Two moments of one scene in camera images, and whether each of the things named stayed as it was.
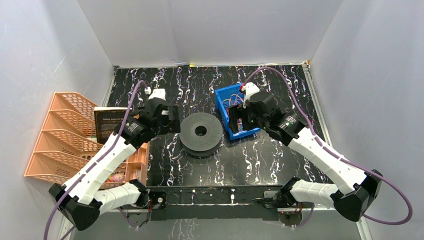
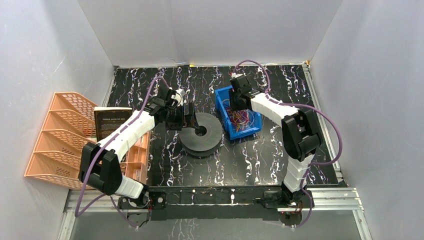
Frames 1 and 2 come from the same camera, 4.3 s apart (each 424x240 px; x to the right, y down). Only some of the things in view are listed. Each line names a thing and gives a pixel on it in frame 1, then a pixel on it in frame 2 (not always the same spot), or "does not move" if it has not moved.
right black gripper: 237,112 → 233,106
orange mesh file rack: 68,141 does not move
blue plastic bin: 227,96 does not move
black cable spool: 200,134 does not move
